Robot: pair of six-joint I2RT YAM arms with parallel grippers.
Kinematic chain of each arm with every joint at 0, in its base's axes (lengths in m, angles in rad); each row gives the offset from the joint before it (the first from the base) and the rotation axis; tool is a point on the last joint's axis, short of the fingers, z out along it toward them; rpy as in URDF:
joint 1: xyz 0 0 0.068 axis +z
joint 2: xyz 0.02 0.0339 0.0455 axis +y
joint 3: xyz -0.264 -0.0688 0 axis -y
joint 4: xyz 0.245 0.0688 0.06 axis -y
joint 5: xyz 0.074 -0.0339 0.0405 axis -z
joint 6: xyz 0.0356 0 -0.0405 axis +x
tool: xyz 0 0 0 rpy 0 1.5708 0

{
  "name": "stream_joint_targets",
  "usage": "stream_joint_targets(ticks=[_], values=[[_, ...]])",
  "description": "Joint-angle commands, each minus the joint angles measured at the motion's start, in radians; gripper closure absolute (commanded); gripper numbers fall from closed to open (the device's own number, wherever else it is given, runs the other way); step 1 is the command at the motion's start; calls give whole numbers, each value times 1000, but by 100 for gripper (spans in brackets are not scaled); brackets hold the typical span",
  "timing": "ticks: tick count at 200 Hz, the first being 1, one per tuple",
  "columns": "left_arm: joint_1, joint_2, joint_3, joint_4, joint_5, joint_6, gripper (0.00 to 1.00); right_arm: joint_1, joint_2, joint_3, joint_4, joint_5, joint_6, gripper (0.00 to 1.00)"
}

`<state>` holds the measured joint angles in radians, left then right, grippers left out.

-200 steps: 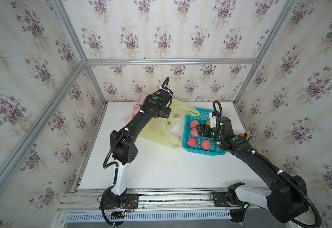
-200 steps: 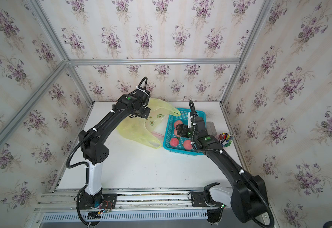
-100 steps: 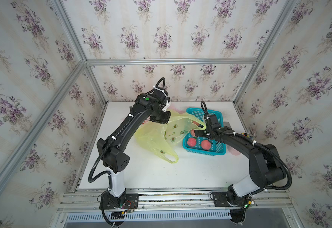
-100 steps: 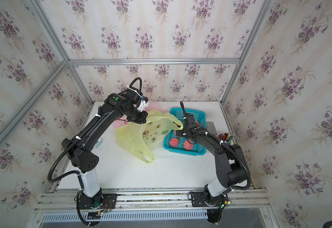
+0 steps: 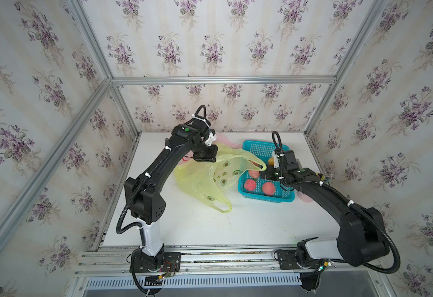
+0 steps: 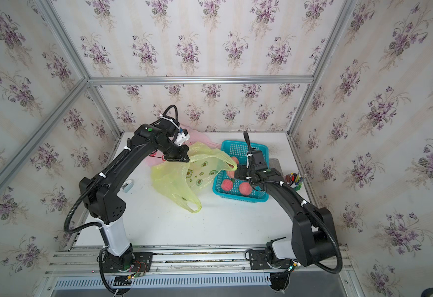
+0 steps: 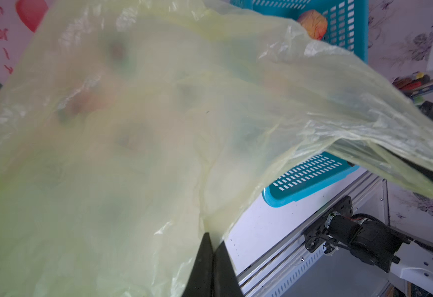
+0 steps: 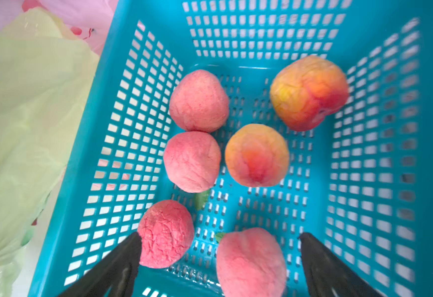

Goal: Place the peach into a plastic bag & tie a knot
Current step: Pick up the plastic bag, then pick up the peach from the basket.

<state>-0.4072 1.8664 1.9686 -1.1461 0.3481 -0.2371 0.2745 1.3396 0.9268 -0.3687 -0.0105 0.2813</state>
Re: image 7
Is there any teal plastic basket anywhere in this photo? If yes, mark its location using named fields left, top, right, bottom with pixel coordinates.
left=230, top=0, right=369, bottom=208

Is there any red-yellow wrinkled peach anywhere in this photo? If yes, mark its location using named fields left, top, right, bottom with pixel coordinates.
left=297, top=10, right=328, bottom=40

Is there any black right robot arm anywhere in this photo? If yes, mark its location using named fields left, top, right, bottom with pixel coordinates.
left=303, top=196, right=433, bottom=295

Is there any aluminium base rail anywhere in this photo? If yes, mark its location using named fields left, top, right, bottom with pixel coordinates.
left=234, top=168, right=392, bottom=297

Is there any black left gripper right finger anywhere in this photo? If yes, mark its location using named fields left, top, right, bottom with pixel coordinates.
left=212, top=242, right=244, bottom=297

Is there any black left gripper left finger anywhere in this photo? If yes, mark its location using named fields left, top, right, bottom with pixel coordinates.
left=182, top=233, right=214, bottom=297

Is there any yellow-green plastic bag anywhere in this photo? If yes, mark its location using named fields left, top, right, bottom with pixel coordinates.
left=0, top=1, right=433, bottom=297

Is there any cup of coloured pens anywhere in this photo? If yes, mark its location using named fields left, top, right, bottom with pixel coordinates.
left=392, top=71, right=433, bottom=106

